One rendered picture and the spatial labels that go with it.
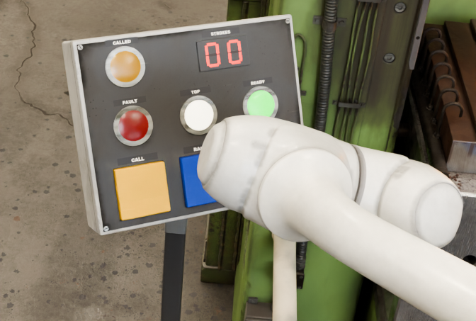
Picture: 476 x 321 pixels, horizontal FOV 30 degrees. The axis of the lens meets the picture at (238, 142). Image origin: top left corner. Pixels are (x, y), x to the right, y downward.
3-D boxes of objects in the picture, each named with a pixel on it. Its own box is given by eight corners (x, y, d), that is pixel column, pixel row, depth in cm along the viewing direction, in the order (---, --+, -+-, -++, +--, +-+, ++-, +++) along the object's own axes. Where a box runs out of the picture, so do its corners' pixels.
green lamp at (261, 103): (274, 124, 134) (277, 100, 132) (244, 121, 134) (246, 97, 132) (274, 113, 137) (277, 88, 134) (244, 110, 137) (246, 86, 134)
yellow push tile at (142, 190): (171, 211, 130) (164, 161, 129) (121, 221, 127) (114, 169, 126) (167, 209, 132) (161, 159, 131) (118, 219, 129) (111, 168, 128)
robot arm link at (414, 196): (413, 161, 110) (323, 135, 105) (493, 178, 96) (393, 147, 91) (390, 246, 110) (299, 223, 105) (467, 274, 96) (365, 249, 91)
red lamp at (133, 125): (147, 145, 127) (148, 120, 125) (115, 142, 127) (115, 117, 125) (150, 133, 130) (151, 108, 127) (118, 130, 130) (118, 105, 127)
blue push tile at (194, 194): (234, 198, 133) (228, 149, 132) (187, 208, 130) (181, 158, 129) (230, 197, 135) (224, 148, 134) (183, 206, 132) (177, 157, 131)
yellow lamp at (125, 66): (139, 86, 126) (140, 60, 123) (107, 83, 126) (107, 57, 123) (142, 75, 129) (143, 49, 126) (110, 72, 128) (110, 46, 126)
